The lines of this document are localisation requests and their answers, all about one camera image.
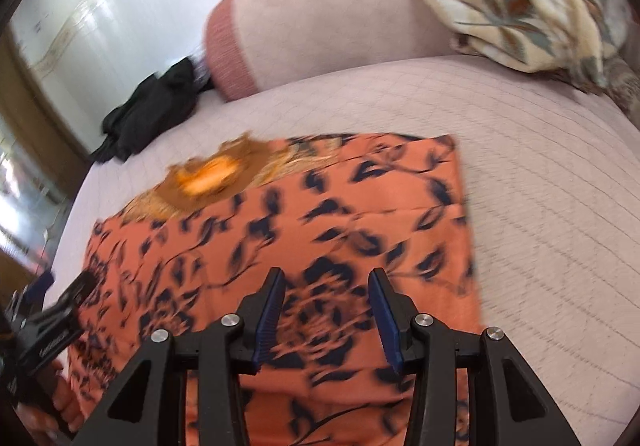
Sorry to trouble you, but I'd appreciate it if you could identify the orange black floral garment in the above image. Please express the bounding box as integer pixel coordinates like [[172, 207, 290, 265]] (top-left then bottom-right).
[[65, 133, 483, 446]]

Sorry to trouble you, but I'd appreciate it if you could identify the black clothing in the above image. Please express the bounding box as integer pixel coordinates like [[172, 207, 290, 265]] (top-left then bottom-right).
[[89, 57, 211, 164]]

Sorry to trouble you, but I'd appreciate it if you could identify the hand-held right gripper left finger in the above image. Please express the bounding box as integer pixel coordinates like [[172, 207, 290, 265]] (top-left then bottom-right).
[[75, 269, 287, 446]]

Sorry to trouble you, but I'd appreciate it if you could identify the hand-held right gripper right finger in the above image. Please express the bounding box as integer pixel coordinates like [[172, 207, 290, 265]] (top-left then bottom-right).
[[367, 269, 583, 446]]

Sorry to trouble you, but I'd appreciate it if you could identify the pink quilted bed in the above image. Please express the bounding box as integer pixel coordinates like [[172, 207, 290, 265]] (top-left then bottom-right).
[[50, 56, 640, 446]]

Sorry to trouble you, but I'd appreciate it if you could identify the cream floral blanket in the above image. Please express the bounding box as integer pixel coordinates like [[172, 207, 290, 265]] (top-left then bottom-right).
[[397, 0, 631, 87]]

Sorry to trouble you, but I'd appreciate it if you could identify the pink bolster pillow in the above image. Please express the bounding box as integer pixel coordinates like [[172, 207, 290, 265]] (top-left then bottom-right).
[[206, 0, 451, 102]]

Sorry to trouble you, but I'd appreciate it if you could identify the brown wooden frame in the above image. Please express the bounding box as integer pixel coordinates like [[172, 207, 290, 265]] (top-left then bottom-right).
[[0, 34, 93, 207]]

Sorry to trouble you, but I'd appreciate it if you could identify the brown patterned garment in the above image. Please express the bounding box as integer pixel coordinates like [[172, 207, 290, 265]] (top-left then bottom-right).
[[122, 130, 351, 222]]

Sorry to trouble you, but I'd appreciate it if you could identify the person's left hand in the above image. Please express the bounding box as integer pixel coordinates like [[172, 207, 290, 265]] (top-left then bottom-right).
[[30, 360, 83, 439]]

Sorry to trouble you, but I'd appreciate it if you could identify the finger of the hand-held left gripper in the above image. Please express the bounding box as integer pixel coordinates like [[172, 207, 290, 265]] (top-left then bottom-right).
[[52, 271, 104, 319], [29, 270, 56, 308]]

